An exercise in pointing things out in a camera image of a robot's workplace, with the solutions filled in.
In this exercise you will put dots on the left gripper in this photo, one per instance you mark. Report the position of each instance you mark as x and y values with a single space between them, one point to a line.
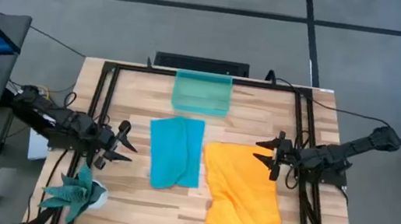
106 138

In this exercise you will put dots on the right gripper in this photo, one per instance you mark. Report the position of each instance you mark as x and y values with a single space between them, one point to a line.
286 155

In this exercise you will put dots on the orange microfiber towel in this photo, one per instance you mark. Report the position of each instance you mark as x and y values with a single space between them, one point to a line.
240 192

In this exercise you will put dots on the teal microfiber towel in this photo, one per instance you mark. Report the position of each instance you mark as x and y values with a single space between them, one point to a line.
173 151

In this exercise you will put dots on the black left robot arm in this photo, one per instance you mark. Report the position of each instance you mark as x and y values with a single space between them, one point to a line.
65 120

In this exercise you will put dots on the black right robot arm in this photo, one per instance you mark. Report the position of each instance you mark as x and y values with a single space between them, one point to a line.
336 152

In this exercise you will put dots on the teal translucent plastic basket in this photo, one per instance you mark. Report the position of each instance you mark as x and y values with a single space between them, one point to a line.
200 96

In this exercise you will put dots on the artificial succulent in white pot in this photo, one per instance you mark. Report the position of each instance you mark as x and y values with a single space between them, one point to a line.
75 192

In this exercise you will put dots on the white box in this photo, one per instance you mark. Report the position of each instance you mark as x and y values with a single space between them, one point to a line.
36 148

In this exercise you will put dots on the black vented box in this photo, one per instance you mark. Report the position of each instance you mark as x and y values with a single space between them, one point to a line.
201 64

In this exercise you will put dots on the black frame bracket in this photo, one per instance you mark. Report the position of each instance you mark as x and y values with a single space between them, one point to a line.
149 63
271 76

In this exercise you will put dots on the black aluminium table frame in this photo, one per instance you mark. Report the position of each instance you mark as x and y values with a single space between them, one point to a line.
143 69

